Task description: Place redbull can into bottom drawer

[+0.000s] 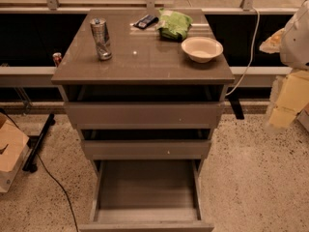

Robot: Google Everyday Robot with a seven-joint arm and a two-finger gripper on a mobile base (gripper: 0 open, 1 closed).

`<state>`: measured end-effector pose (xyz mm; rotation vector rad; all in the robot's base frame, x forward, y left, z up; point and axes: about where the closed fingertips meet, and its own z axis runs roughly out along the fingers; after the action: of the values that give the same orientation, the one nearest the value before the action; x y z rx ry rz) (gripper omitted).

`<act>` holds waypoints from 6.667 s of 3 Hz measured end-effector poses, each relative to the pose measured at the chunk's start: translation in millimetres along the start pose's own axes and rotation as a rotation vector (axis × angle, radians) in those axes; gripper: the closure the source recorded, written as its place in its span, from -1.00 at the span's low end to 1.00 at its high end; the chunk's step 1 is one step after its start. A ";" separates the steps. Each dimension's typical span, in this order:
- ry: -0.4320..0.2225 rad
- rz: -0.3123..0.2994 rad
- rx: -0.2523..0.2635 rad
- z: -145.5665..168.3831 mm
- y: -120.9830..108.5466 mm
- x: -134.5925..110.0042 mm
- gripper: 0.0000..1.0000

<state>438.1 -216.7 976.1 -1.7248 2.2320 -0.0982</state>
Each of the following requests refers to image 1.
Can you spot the grey drawer cabinet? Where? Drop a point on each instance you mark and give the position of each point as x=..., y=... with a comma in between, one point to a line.
x=143, y=68

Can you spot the red can behind cabinet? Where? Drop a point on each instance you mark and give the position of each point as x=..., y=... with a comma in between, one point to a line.
x=57, y=58

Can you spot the dark blue snack packet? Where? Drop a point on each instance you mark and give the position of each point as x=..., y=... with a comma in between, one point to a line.
x=145, y=21

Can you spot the grey bottom drawer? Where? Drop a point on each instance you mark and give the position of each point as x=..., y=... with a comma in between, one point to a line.
x=147, y=196

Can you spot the cardboard box right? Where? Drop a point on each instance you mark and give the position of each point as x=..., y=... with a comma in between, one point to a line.
x=303, y=117

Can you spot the white bowl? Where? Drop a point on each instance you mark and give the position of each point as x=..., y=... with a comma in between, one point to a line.
x=202, y=49

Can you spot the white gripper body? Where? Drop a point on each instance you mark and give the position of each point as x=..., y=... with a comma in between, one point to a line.
x=296, y=45

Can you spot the black stand leg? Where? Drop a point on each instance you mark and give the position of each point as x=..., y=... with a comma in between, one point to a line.
x=36, y=143

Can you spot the cardboard box left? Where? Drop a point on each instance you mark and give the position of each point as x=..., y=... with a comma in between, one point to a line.
x=13, y=149

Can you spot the silver redbull can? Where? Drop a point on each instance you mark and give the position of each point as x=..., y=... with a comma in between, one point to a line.
x=101, y=38

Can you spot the grey middle drawer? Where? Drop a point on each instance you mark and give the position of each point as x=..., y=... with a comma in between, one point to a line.
x=146, y=149

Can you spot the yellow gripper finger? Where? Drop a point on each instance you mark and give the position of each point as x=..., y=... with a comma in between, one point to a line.
x=272, y=44
x=288, y=97

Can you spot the cardboard box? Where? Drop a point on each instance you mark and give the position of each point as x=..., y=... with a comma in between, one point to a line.
x=13, y=149
x=303, y=117

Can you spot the green chip bag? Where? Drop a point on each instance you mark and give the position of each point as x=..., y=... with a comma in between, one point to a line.
x=173, y=25

